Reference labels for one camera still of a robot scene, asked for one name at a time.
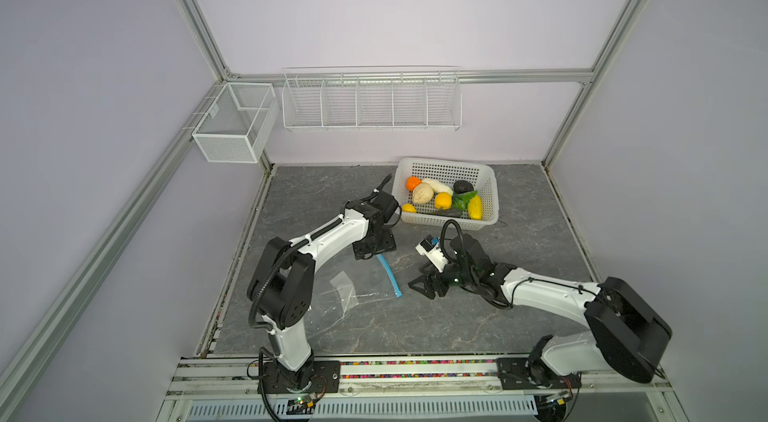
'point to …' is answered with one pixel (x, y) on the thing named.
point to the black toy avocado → (462, 186)
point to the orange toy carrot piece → (412, 182)
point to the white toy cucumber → (437, 186)
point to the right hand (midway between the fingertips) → (416, 278)
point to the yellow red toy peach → (443, 200)
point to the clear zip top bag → (363, 283)
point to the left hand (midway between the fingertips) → (381, 253)
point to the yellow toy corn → (475, 208)
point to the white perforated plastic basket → (483, 177)
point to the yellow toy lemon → (407, 207)
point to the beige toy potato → (422, 193)
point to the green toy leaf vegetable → (461, 200)
